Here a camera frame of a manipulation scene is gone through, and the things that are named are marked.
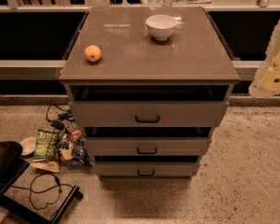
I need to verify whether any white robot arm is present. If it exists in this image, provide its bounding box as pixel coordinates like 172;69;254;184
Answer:
248;20;280;98

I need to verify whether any tan snack bag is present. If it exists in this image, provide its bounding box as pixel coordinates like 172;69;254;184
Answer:
31;161;60;173

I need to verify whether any green chip bag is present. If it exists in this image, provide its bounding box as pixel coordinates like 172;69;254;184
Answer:
34;130;59;161

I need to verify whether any black power adapter cable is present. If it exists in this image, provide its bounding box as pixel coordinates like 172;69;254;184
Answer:
45;104;76;132

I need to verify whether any blue snack package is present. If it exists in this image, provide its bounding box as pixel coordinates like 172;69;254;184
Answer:
72;139;89;165

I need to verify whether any white ceramic bowl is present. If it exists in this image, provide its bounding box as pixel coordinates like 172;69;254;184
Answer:
146;15;177;40

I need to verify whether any grey bottom drawer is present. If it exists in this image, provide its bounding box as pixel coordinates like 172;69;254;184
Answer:
93;162;200;177

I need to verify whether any orange fruit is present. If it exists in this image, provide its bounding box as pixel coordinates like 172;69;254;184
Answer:
85;45;102;63

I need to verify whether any grey top drawer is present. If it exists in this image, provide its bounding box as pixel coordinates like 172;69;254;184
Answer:
69;101;229;127

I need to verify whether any white paper plate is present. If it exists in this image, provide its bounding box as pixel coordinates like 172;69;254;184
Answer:
20;136;36;156

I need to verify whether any grey drawer cabinet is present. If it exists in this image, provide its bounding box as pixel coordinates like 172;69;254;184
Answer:
58;6;242;181

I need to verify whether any grey drawer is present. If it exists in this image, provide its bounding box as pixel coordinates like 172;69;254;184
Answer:
69;101;229;127
84;137;211;156
93;162;200;177

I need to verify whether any black floor cable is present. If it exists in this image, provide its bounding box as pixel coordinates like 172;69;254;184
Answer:
10;172;75;211

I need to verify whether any red white snack packet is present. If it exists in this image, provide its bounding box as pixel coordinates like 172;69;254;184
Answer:
58;131;81;161

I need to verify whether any black chair base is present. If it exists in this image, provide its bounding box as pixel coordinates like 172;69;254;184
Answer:
0;141;83;224

